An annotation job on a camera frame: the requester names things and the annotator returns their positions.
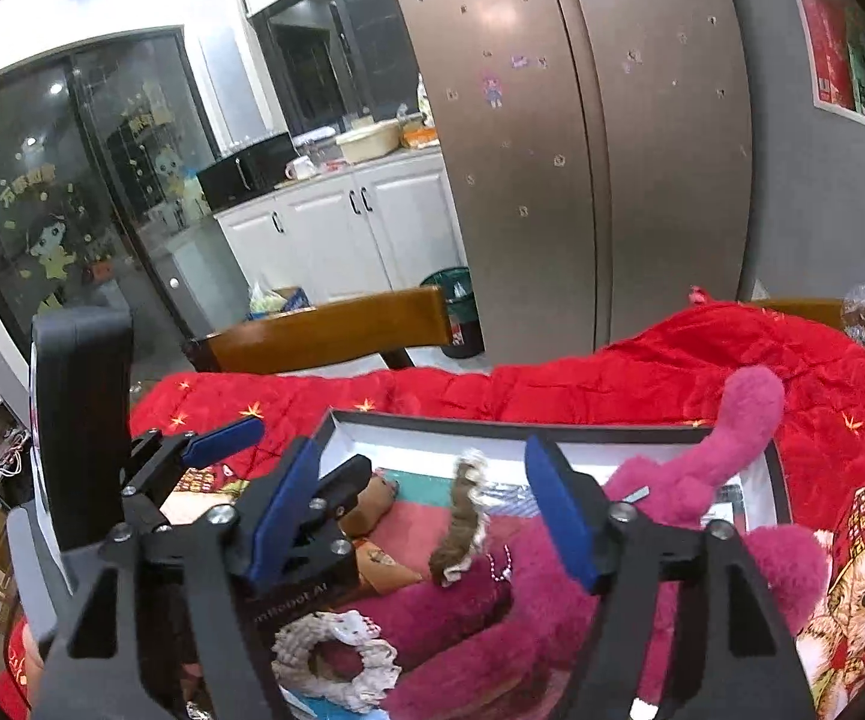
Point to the orange snack bag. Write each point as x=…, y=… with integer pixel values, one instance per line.
x=419, y=136

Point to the cardboard box on floor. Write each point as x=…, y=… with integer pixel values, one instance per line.
x=290, y=300

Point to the white cup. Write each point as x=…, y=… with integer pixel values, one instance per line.
x=299, y=169

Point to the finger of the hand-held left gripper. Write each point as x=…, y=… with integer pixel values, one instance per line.
x=335, y=491
x=222, y=439

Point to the black microwave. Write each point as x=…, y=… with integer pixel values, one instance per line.
x=245, y=169

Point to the green trash bin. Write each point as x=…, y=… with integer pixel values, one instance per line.
x=459, y=300

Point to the glass sliding door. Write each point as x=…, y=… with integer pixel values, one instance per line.
x=65, y=165

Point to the tan triangular snack packet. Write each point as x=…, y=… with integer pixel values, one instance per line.
x=376, y=502
x=387, y=570

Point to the dark kitchen window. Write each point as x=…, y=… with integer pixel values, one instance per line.
x=312, y=67

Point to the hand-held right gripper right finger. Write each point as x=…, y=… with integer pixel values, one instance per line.
x=560, y=517

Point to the silver refrigerator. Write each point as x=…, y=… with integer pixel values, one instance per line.
x=537, y=165

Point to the white kitchen cabinet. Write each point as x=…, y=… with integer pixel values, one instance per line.
x=395, y=225

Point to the pink plush toy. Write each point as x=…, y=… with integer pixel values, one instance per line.
x=672, y=465

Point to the black cardboard box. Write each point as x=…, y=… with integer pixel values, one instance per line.
x=432, y=439

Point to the wooden chair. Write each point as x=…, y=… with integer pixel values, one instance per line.
x=327, y=330
x=800, y=311

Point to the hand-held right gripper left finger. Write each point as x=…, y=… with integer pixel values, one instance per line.
x=282, y=514

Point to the brown knitted scrunchie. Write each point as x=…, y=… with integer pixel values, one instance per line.
x=462, y=525

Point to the red printed blanket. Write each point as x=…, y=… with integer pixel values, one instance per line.
x=627, y=382

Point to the cream lace scrunchie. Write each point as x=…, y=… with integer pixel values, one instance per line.
x=301, y=641

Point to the red box on shelf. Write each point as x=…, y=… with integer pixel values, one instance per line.
x=830, y=37

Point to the cream plastic basin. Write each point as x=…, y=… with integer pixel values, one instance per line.
x=369, y=141

